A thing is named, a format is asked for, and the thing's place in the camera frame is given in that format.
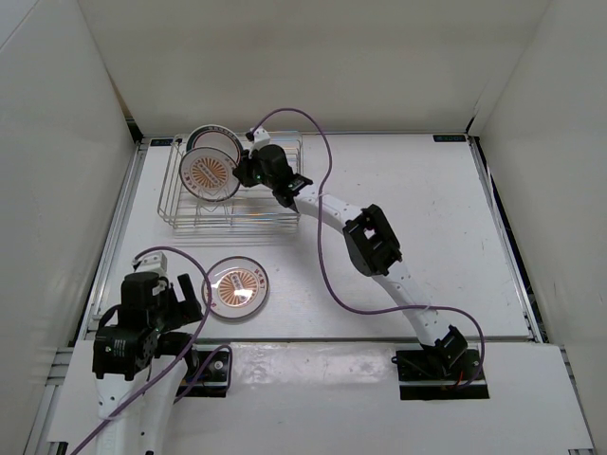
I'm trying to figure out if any wire dish rack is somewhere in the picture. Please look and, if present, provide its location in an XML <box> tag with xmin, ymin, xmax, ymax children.
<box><xmin>151</xmin><ymin>134</ymin><xmax>298</xmax><ymax>235</ymax></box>

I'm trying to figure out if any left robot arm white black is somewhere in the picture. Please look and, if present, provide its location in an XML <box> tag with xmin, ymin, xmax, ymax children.
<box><xmin>92</xmin><ymin>271</ymin><xmax>202</xmax><ymax>454</ymax></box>

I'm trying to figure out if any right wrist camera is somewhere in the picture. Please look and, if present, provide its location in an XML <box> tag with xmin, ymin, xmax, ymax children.
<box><xmin>246</xmin><ymin>126</ymin><xmax>271</xmax><ymax>155</ymax></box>

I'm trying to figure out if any green rimmed back plate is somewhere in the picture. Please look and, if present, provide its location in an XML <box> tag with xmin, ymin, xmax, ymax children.
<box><xmin>186</xmin><ymin>124</ymin><xmax>244</xmax><ymax>162</ymax></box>

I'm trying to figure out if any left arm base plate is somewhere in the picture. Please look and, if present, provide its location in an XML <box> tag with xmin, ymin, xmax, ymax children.
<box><xmin>175</xmin><ymin>344</ymin><xmax>233</xmax><ymax>402</ymax></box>

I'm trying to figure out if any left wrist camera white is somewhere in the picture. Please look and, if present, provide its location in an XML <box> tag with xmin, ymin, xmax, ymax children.
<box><xmin>132</xmin><ymin>251</ymin><xmax>168</xmax><ymax>281</ymax></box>

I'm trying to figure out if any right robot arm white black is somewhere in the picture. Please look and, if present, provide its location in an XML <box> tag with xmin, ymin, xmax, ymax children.
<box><xmin>232</xmin><ymin>145</ymin><xmax>468</xmax><ymax>379</ymax></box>

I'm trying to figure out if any orange sunburst plate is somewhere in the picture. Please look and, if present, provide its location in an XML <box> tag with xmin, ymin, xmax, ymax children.
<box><xmin>178</xmin><ymin>147</ymin><xmax>240</xmax><ymax>203</ymax></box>
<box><xmin>208</xmin><ymin>256</ymin><xmax>270</xmax><ymax>322</ymax></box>

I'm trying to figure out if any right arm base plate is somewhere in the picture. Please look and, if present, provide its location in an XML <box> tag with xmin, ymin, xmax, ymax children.
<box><xmin>392</xmin><ymin>349</ymin><xmax>489</xmax><ymax>401</ymax></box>

